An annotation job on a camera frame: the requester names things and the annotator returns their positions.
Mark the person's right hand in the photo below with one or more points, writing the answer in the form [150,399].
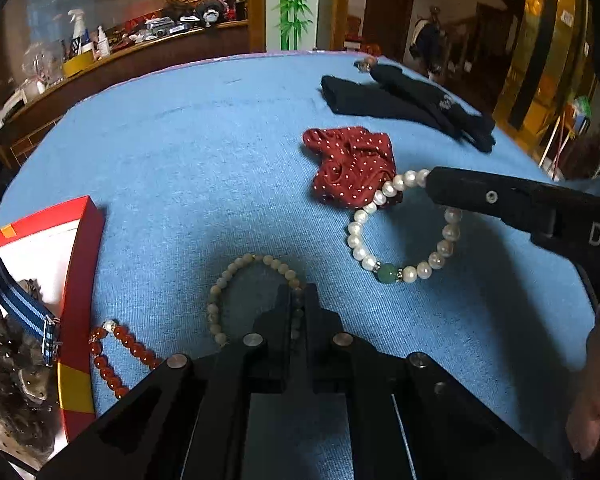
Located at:
[595,400]

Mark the grey furry hair clip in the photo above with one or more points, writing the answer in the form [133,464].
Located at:
[10,360]

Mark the small metal trinket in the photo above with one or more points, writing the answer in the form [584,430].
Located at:
[366,64]

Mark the red box with white inside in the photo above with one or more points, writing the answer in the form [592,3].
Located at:
[77,310]

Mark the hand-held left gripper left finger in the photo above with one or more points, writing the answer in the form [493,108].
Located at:
[280,330]

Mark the white flat box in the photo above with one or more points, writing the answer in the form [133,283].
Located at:
[2,117]

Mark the yellow tape roll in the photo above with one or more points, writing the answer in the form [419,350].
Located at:
[79,65]

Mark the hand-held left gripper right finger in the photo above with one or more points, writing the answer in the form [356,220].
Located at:
[317,330]

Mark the black folded umbrella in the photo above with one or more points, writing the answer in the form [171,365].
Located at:
[212,12]

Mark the wooden counter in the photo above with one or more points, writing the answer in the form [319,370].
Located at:
[130,60]

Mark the white pump bottle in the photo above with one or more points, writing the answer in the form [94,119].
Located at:
[103,45]

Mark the coat stand with bag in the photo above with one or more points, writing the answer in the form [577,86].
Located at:
[427,40]

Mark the bamboo painted pillar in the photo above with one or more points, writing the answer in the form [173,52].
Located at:
[292,5]

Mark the clear glass pitcher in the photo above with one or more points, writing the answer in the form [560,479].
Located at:
[47,67]

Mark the red polka-dot scrunchie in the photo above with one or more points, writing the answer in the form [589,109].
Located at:
[350,170]

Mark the white spray bottle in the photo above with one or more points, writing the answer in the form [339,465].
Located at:
[77,30]

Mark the black gloves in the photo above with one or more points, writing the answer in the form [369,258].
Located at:
[380,100]

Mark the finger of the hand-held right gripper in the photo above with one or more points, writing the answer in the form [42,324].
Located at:
[490,197]

